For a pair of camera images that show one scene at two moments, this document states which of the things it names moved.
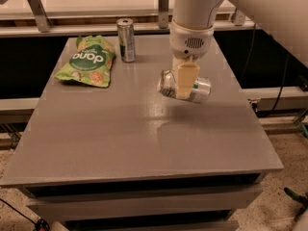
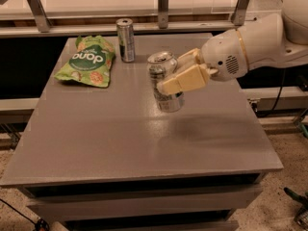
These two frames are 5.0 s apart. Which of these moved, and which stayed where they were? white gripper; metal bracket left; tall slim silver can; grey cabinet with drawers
Moved: white gripper
Stayed: grey cabinet with drawers; metal bracket left; tall slim silver can
